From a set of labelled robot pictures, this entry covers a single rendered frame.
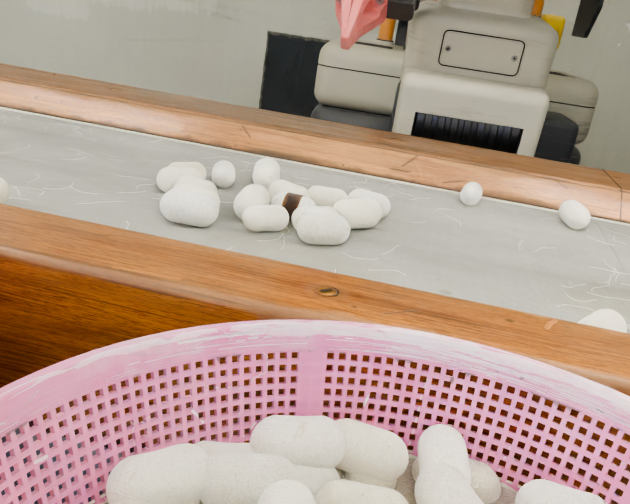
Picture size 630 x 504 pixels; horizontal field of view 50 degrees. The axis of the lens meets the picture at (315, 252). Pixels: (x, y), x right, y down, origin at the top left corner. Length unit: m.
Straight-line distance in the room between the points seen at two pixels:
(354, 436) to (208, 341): 0.06
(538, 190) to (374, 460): 0.43
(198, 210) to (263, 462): 0.22
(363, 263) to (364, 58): 0.95
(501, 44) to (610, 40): 1.52
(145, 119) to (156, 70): 1.96
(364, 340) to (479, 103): 0.81
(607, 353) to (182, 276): 0.18
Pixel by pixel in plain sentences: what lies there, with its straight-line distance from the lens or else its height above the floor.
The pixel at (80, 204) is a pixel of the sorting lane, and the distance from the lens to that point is 0.46.
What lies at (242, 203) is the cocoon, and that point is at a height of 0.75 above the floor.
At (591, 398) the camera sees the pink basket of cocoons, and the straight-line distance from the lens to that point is 0.27.
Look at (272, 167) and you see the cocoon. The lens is 0.52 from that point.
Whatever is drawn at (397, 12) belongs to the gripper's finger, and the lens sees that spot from 0.65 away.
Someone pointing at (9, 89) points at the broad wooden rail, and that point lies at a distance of 0.76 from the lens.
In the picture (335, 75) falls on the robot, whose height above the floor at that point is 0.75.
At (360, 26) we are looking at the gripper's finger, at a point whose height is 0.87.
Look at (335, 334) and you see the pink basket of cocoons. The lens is 0.26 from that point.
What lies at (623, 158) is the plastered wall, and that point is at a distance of 2.66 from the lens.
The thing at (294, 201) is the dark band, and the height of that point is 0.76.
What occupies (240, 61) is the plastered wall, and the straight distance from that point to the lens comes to 2.55.
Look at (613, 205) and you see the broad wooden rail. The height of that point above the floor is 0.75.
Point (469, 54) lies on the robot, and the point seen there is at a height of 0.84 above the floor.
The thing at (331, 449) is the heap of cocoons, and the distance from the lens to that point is 0.24.
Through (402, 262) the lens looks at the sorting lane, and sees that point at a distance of 0.42.
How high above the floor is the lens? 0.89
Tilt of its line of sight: 21 degrees down
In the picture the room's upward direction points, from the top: 9 degrees clockwise
